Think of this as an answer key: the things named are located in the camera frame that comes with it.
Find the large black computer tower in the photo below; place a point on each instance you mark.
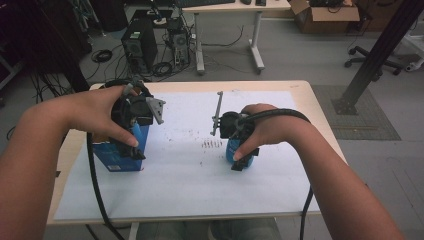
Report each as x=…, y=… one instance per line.
x=138, y=43

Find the black computer mouse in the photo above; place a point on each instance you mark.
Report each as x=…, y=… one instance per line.
x=246, y=1

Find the dark curtain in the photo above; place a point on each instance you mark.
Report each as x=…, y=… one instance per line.
x=40, y=36

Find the person's left hand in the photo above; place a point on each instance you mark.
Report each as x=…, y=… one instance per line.
x=93, y=110

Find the white paper sheet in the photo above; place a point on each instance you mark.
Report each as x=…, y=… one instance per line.
x=186, y=186

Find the person's right hand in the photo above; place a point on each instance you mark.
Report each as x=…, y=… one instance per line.
x=276, y=128

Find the grey floor mat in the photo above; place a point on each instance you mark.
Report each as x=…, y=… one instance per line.
x=363, y=123

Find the black tape strip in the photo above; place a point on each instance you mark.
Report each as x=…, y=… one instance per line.
x=57, y=173

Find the black metal post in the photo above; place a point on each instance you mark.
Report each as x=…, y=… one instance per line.
x=376, y=56

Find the black office chair base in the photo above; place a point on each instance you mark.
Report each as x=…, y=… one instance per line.
x=370, y=60

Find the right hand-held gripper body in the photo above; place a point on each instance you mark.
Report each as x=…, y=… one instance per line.
x=233, y=125

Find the small black computer tower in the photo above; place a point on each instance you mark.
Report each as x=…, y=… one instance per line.
x=179, y=41

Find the white table leg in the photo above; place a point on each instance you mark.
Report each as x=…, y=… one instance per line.
x=133, y=231

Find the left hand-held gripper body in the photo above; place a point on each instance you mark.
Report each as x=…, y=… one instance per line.
x=140, y=111

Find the black keyboard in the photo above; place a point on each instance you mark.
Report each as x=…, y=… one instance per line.
x=203, y=2

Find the open brown cardboard box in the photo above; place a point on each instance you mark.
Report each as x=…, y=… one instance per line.
x=326, y=16

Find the white-legged desk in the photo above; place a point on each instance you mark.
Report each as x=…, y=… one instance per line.
x=233, y=6

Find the blue cardboard box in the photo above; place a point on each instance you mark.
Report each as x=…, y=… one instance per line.
x=113, y=161

